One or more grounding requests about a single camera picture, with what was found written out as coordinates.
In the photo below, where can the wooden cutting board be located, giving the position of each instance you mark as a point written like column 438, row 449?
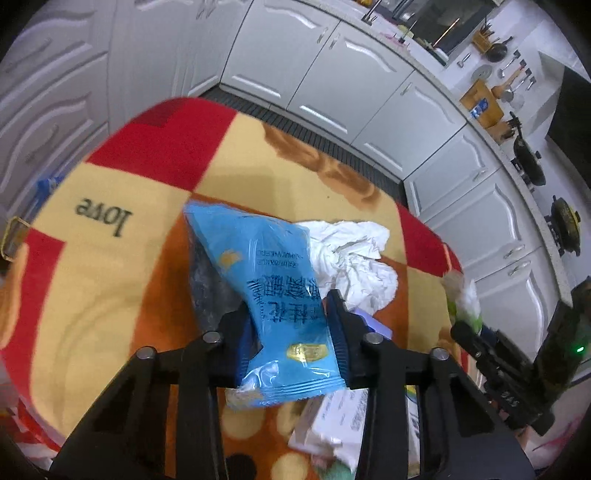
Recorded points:
column 482, row 104

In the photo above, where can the green cloth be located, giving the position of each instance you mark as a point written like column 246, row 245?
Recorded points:
column 336, row 471

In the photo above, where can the blue snack bag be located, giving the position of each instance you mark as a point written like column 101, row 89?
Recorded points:
column 266, row 261

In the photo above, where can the green white medicine box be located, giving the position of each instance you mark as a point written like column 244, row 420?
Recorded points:
column 331, row 427

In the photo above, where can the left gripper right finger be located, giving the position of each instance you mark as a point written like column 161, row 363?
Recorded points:
column 348, row 332

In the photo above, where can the white lower cabinets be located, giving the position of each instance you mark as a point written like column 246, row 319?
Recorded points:
column 78, row 70

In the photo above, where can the kitchen faucet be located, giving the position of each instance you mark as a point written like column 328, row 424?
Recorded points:
column 370, row 16

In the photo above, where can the green white tissue pack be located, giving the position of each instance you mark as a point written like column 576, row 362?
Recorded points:
column 462, row 300

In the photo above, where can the red yellow rose blanket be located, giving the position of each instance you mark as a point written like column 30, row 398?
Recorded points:
column 104, row 268

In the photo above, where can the white blue medicine box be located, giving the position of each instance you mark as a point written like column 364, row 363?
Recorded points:
column 374, row 324

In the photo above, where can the yellow lid clay pot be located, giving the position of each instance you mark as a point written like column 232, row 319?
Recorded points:
column 564, row 224

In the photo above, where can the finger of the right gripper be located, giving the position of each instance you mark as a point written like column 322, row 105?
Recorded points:
column 463, row 334

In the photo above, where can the black wok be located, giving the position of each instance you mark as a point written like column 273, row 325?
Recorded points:
column 526, row 161

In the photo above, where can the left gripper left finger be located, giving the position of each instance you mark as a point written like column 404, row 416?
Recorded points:
column 240, row 343

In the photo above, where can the white paper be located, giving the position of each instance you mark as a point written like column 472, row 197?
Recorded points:
column 347, row 256

